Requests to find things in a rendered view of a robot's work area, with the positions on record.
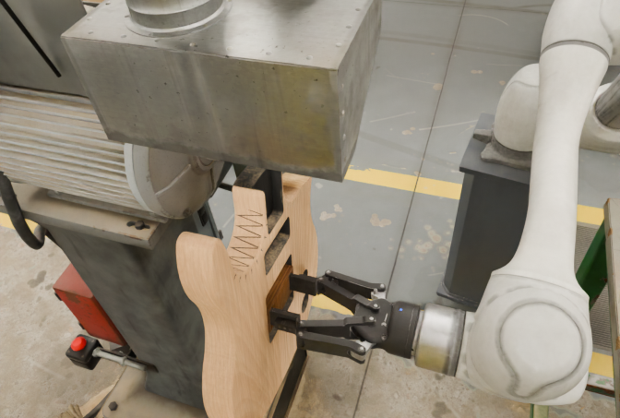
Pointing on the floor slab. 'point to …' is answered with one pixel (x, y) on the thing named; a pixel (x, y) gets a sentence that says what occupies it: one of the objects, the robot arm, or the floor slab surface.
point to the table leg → (593, 268)
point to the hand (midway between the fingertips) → (283, 298)
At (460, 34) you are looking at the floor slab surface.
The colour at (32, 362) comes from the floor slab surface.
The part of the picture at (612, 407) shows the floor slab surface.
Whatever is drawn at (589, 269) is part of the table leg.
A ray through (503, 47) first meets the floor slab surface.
